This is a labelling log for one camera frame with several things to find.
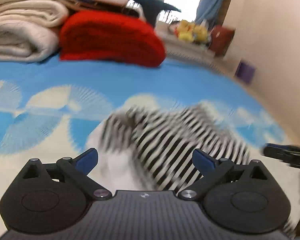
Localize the blue curtain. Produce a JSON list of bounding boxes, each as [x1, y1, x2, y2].
[[194, 0, 223, 27]]

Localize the dark red cushion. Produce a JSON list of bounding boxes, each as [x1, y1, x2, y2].
[[209, 25, 235, 56]]

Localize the blue patterned bed sheet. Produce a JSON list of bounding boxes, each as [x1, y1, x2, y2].
[[0, 56, 295, 235]]

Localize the cream folded blanket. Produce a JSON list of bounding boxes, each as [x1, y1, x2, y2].
[[0, 0, 69, 62]]

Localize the red folded blanket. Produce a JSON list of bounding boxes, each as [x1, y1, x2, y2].
[[59, 10, 166, 68]]

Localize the striped white hooded cardigan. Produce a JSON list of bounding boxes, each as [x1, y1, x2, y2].
[[87, 103, 250, 192]]

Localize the yellow plush toys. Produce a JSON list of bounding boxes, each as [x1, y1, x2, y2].
[[174, 20, 210, 44]]

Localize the blue shark plush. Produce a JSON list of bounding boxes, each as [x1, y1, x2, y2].
[[133, 0, 181, 27]]

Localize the purple box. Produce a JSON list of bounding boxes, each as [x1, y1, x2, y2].
[[235, 61, 256, 85]]

